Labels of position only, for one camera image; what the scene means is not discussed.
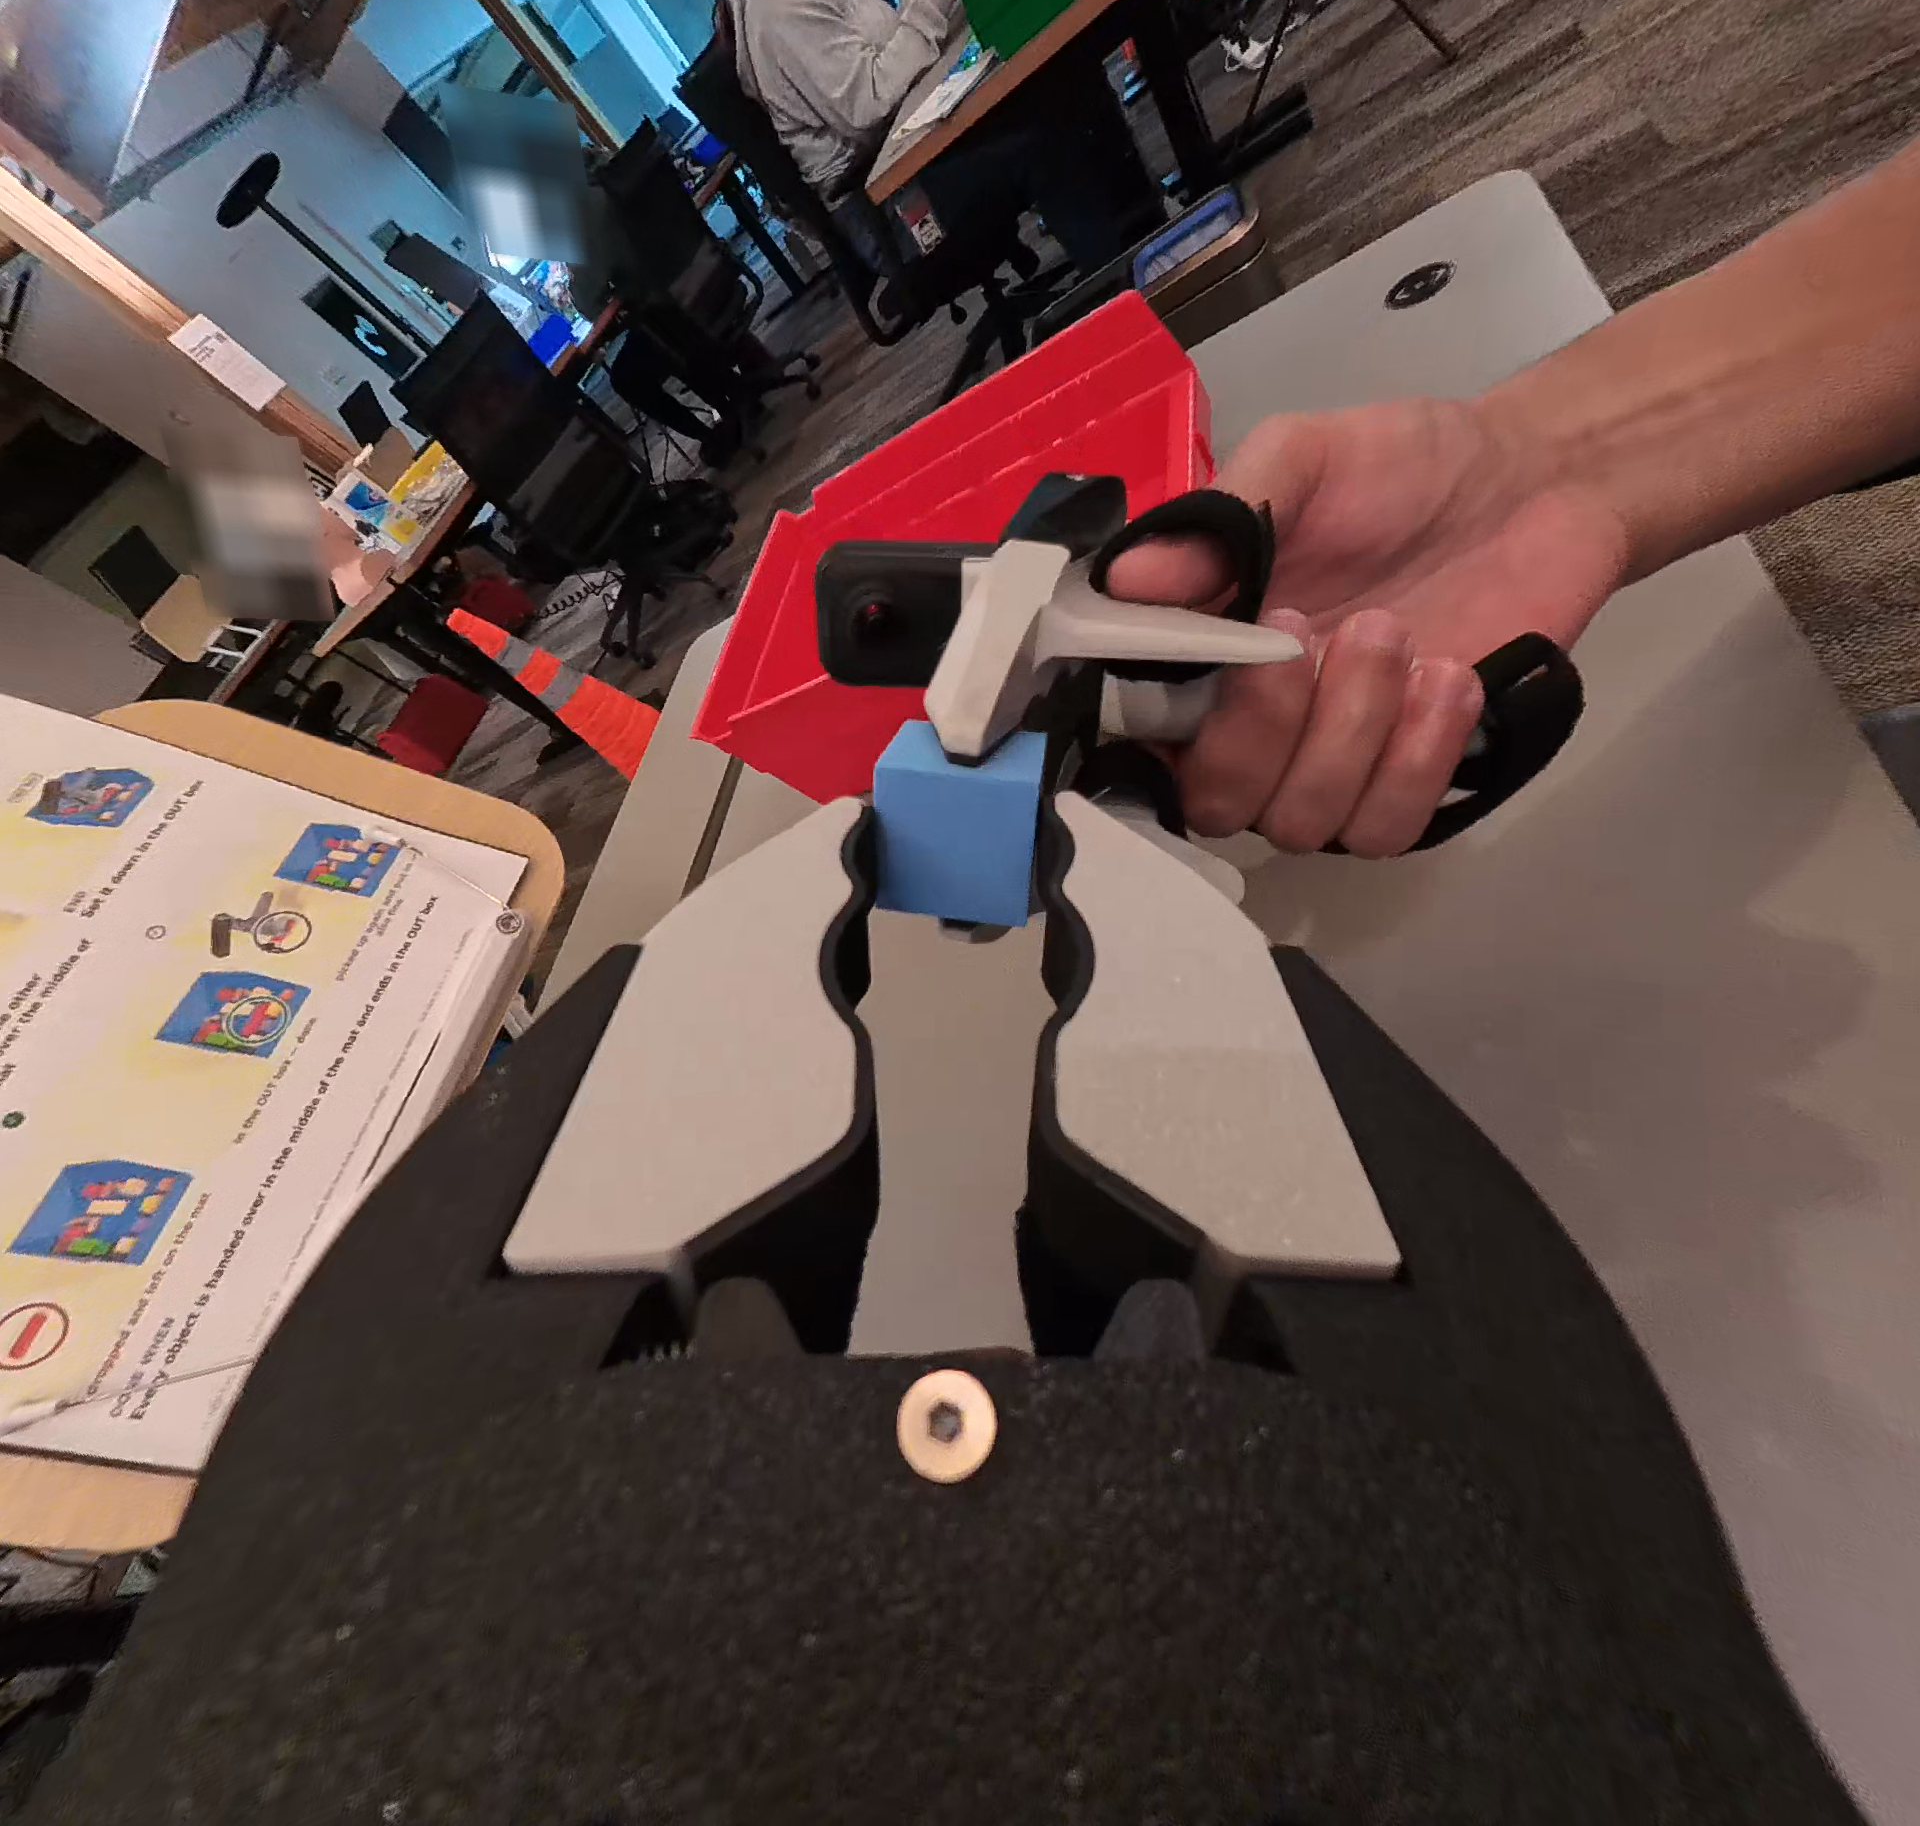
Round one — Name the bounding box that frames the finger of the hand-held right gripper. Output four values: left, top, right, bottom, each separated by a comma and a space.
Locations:
921, 545, 1057, 763
1087, 778, 1249, 906

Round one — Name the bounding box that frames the clipboard with instruction sheet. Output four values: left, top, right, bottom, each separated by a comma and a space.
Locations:
0, 694, 566, 1558

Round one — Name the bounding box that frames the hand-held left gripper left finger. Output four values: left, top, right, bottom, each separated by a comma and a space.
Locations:
502, 799, 877, 1288

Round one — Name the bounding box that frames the light blue wooden cube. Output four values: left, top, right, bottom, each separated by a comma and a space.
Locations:
871, 723, 1054, 934

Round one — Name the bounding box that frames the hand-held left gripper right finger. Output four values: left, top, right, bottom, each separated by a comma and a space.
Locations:
1029, 793, 1404, 1288

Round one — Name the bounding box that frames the person's right hand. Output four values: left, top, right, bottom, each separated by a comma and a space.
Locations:
1165, 398, 1639, 863

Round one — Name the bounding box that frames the wooden table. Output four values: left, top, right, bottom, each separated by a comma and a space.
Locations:
864, 0, 1239, 209

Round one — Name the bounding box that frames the black monitor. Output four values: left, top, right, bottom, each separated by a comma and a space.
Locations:
384, 291, 578, 499

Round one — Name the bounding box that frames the red bag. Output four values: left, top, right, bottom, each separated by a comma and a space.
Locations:
369, 669, 499, 782

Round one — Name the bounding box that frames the person's right forearm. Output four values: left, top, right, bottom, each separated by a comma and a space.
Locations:
1495, 140, 1920, 562

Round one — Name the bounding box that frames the orange striped bar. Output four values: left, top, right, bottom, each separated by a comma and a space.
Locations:
445, 603, 668, 784

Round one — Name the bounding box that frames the red plastic bin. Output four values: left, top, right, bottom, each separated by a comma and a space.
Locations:
697, 289, 1219, 802

